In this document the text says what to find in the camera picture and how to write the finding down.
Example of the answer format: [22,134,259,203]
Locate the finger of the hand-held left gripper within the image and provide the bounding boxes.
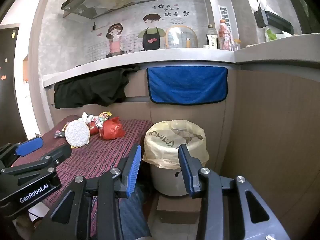
[0,136,43,168]
[1,144,73,183]

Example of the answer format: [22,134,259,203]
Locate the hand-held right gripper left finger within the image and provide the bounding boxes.
[31,144,152,240]

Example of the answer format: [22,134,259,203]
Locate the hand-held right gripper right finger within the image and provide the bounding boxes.
[178,144,292,240]

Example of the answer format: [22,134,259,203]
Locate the white trash bin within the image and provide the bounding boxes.
[149,159,203,197]

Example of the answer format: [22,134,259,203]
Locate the white round foam disc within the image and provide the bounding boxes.
[64,119,90,148]

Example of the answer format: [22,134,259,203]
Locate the small red snack packet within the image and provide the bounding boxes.
[89,121,100,135]

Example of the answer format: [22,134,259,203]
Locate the white plastic bag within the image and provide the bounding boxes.
[80,112,95,125]

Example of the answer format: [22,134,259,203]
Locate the red plastic bag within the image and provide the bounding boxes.
[99,117,126,140]

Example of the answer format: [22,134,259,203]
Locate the red plaid cloth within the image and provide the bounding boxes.
[11,115,154,238]

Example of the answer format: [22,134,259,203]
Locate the person's leg in jeans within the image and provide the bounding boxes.
[119,187,151,240]

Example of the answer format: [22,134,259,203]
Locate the black refrigerator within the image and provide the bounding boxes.
[0,27,27,145]

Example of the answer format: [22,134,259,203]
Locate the black cloth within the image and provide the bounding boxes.
[54,65,141,109]

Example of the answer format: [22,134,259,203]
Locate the blue towel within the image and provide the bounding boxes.
[146,66,228,105]

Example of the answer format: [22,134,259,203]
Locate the group of fridge magnets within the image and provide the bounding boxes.
[0,29,17,80]

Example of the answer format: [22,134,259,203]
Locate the dark sauce bottle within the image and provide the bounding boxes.
[206,24,217,49]

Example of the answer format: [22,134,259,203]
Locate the glass pot lid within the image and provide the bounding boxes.
[165,25,199,49]

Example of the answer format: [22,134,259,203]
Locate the clear bottle with red contents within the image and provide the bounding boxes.
[217,19,233,51]

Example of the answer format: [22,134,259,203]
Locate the white vent grille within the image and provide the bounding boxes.
[218,4,231,32]

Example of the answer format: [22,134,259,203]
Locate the green and white bag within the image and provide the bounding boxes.
[265,29,288,41]

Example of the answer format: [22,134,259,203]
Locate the black utensil holder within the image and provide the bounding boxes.
[254,0,269,28]

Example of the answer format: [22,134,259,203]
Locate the cartoon couple wall sticker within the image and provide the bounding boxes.
[90,0,208,58]

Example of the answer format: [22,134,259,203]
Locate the black wall rack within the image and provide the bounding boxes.
[265,10,294,34]

